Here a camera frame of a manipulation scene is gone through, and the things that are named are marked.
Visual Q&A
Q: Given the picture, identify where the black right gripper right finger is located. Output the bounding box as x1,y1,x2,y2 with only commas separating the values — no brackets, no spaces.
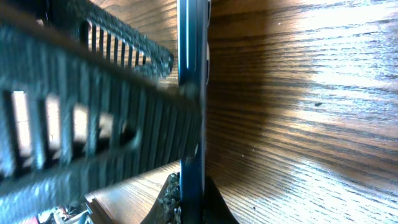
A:
141,172,240,224

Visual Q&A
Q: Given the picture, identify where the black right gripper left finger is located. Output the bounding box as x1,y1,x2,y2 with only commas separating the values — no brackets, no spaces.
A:
1,18,202,223

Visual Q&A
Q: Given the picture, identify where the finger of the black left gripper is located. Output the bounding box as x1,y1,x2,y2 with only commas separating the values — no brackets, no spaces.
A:
46,0,174,80

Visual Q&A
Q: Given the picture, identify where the Samsung Galaxy smartphone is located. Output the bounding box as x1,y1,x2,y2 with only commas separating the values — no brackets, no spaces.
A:
177,0,211,218

